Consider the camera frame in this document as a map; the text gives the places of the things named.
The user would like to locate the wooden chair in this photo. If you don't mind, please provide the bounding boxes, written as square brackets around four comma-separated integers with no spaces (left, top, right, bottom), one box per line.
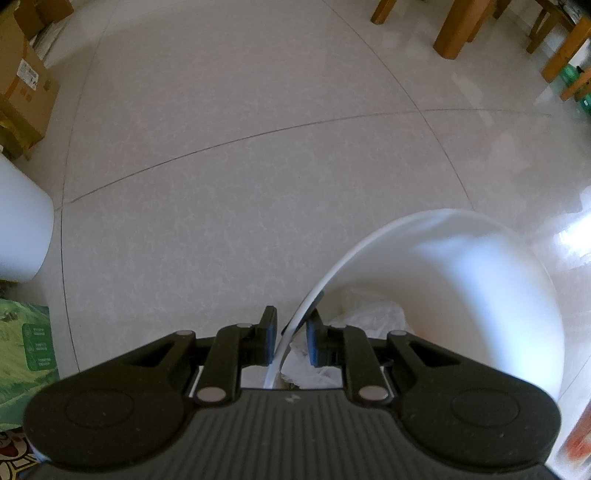
[370,0,399,25]

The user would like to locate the wooden furniture legs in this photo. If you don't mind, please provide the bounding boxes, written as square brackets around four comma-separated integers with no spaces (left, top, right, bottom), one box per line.
[526,0,591,103]

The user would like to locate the green printed box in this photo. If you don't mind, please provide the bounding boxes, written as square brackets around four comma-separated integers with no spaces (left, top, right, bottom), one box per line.
[0,298,62,426]

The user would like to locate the red snack packet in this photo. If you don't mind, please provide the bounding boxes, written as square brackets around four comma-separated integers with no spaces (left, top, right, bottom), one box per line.
[567,406,591,464]

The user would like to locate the brown cardboard box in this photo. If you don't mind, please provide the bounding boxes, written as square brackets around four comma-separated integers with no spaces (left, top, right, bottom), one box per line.
[0,0,62,161]

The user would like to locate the white round container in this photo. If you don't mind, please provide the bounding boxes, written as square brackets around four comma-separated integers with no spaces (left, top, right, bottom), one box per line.
[0,154,56,283]

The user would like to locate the white plastic bag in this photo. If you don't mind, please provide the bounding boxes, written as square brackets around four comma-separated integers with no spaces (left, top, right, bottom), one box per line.
[281,302,408,389]

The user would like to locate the green bottle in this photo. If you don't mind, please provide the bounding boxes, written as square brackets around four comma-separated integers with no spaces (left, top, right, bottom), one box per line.
[558,64,591,114]

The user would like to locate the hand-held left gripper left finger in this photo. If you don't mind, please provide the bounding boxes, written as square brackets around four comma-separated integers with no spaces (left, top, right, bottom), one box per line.
[117,305,279,407]

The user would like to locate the white plastic bucket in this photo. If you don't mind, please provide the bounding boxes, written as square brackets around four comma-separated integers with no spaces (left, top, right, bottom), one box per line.
[264,209,567,402]

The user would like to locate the colourful printed mat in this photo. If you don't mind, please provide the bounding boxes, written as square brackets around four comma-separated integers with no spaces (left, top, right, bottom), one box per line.
[0,428,40,478]

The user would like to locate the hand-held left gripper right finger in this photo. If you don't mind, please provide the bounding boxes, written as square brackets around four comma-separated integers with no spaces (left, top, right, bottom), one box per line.
[305,308,462,407]

